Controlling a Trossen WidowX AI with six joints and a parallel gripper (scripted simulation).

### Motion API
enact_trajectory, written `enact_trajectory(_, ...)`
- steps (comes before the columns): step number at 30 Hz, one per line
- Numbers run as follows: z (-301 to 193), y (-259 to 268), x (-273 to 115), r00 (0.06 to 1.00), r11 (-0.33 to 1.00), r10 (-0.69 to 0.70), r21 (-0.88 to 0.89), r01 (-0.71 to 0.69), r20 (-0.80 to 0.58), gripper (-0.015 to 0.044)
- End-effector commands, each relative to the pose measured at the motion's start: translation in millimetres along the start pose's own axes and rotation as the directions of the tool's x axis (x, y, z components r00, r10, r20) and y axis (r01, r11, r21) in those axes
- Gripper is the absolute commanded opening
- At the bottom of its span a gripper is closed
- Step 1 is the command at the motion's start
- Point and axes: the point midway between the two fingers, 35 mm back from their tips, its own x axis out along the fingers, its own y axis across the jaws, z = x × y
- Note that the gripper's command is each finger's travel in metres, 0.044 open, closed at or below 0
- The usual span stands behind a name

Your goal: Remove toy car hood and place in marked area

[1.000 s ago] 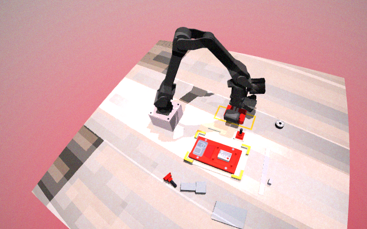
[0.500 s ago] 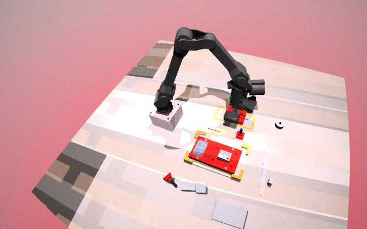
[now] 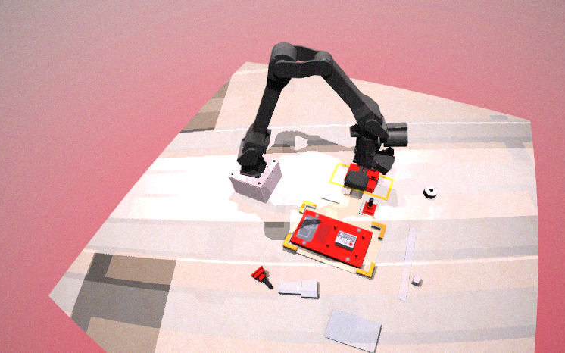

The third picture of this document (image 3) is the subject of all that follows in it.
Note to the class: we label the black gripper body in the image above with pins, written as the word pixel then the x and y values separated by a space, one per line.
pixel 357 179

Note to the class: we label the black toy tyre with white hub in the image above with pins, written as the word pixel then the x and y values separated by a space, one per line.
pixel 430 191

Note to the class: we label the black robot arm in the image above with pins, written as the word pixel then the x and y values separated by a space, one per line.
pixel 370 126

